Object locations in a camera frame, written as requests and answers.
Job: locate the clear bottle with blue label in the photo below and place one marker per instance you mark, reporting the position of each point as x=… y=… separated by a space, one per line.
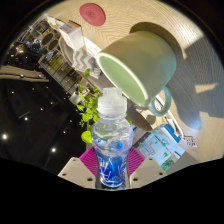
x=111 y=140

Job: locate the light green mug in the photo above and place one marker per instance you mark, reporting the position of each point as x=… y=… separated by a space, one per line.
x=146 y=56

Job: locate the small blue and white box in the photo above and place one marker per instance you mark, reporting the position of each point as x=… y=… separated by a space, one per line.
x=171 y=133

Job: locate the pill blister pack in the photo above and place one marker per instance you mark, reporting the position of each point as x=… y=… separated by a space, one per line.
x=189 y=141

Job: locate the grey chevron pillow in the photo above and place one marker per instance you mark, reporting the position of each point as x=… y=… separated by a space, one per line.
x=83 y=61

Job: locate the group of dining chairs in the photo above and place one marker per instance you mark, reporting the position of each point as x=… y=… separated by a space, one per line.
x=46 y=38

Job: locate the flat round red coaster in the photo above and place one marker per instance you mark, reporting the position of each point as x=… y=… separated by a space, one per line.
x=92 y=14

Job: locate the group of ceiling lights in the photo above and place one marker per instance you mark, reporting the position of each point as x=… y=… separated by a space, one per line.
x=53 y=150

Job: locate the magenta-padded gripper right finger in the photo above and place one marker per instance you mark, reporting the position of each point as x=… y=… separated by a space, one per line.
x=136 y=160

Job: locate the green potted plant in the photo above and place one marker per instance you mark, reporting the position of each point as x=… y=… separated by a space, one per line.
x=88 y=113

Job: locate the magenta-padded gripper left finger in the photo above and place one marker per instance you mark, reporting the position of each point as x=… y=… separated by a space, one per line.
x=88 y=160

